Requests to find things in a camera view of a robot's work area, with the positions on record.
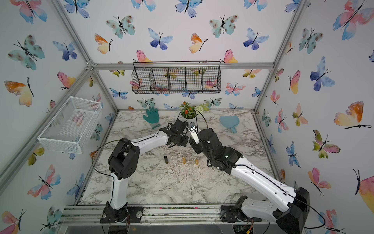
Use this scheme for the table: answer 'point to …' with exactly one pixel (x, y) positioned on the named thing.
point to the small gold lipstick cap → (184, 160)
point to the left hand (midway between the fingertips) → (187, 139)
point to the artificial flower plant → (190, 111)
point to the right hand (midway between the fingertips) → (197, 132)
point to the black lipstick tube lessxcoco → (166, 159)
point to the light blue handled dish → (230, 122)
